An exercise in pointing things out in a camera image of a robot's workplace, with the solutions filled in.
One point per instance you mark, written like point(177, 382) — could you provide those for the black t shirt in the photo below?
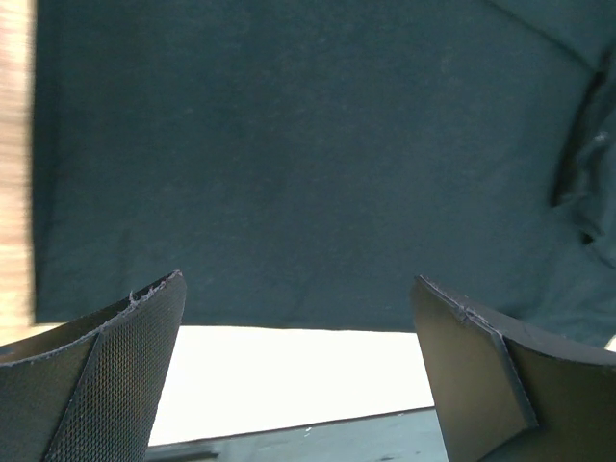
point(301, 162)

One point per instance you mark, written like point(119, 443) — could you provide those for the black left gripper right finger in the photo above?
point(505, 390)

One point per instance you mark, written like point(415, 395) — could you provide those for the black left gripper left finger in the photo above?
point(89, 389)

